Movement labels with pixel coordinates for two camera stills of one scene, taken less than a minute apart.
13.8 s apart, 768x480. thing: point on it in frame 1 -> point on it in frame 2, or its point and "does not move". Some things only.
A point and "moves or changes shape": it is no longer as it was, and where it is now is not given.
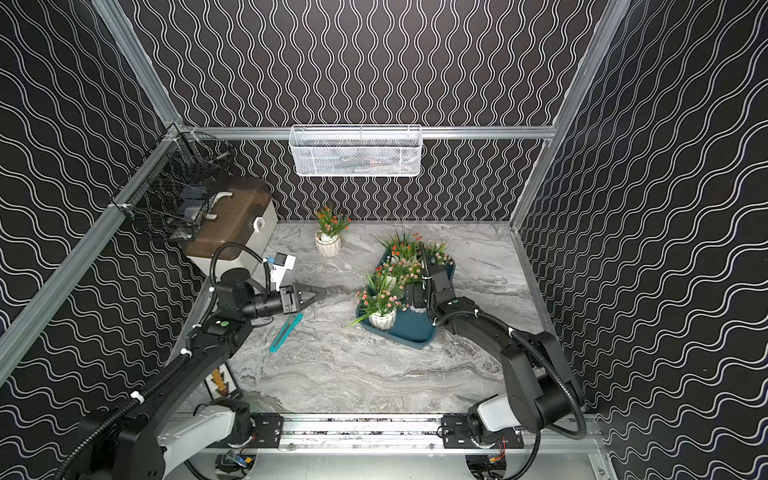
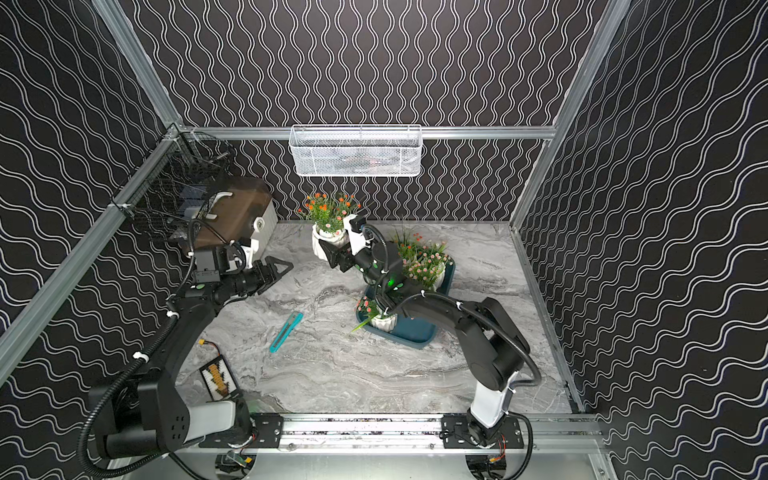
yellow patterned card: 220,382 does not move
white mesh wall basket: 364,150 does not move
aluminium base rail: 416,435 does not move
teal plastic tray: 413,330 does not move
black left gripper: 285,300 -> 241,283
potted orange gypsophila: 327,238 moves or changes shape
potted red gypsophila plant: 402,247 does not move
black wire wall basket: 170,193 does not move
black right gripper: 414,291 -> 330,250
